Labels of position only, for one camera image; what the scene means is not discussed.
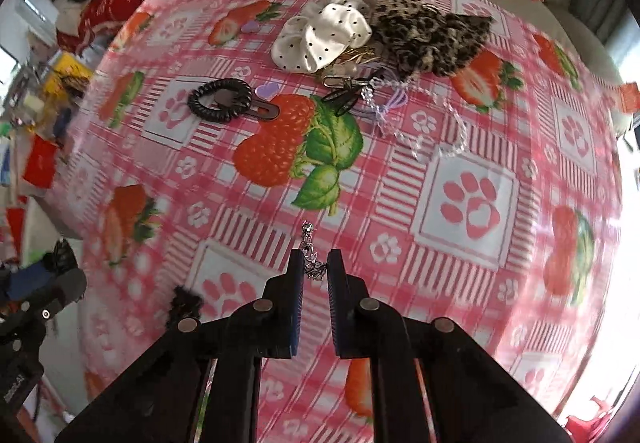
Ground yellow box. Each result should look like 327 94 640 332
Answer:
42 53 96 98

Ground purple hair tie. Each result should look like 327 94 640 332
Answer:
360 88 408 116

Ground dark oval snap clip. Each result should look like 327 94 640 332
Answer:
322 85 362 116

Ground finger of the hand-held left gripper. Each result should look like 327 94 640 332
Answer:
0 263 58 299
0 269 89 339

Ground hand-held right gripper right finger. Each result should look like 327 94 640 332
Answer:
326 249 576 443

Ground silver leaf hair clip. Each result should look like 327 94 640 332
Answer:
299 220 328 281

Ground brown snap hair clip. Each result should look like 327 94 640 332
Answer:
212 90 281 121

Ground white dotted scrunchie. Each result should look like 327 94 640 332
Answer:
271 0 373 74

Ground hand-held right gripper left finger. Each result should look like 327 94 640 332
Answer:
52 250 307 443

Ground red plastic stool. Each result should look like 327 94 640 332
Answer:
565 393 616 429

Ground bronze lobster clasp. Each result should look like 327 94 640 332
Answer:
322 73 386 91

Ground gold hair clip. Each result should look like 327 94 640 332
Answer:
330 48 381 74

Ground pink strawberry print tablecloth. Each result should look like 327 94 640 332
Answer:
65 0 626 443

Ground red paper packet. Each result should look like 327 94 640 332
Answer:
22 135 61 188

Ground clear bead chain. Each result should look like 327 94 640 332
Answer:
357 75 471 158

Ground small black claw clip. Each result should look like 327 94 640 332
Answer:
167 285 205 324

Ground leopard print scrunchie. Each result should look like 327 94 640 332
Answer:
367 0 493 78

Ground black spiral hair tie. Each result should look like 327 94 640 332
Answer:
187 79 253 124

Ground white air conditioner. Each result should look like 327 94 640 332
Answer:
15 0 56 24

